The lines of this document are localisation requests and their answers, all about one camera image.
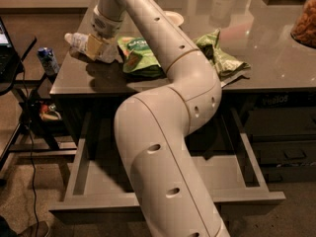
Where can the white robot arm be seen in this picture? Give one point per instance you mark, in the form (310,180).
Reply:
(151,126)

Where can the black laptop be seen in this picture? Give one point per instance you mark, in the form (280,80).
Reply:
(9,58)

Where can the white paper bowl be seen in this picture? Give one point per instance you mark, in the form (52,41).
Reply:
(175,17)

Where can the clear plastic water bottle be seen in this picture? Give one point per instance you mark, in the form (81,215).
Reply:
(78,41)

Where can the black side stand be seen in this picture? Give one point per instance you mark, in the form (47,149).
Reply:
(29,98)

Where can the green snack bag with logo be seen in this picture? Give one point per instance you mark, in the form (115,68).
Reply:
(139,59)

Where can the small colourful items on stand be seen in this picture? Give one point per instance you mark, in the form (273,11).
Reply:
(49,113)

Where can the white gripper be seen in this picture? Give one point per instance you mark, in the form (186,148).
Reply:
(106,26)

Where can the crumpled green chip bag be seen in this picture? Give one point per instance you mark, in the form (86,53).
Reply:
(228,67)

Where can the open grey top drawer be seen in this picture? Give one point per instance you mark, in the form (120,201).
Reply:
(98,188)

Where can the blue drink can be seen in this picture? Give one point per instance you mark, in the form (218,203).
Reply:
(48,61)

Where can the jar of orange snacks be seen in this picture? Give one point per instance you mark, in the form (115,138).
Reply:
(304,29)

